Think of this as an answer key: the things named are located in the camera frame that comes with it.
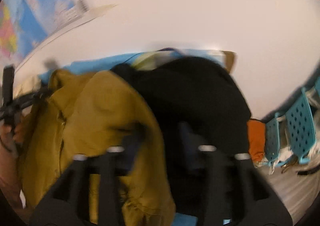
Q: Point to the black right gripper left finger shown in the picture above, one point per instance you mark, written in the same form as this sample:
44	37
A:
67	201

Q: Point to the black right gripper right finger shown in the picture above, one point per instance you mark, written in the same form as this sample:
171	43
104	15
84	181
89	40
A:
237	194

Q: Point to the blue floral bed sheet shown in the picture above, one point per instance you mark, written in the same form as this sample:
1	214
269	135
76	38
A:
144	60

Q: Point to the colourful wall map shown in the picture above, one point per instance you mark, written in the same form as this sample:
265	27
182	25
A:
25	24

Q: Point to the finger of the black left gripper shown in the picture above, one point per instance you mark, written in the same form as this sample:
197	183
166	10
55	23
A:
7	95
25	101

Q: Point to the teal perforated plastic basket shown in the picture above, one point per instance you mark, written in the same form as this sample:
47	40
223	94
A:
301	125

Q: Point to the person left hand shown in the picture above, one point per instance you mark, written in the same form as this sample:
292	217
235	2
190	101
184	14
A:
11	185

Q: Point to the black garment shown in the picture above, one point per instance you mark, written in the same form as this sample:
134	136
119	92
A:
201	95

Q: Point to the olive mustard garment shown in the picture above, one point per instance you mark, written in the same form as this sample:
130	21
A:
87	114

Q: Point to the orange garment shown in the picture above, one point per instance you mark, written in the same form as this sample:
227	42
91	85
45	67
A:
256	136

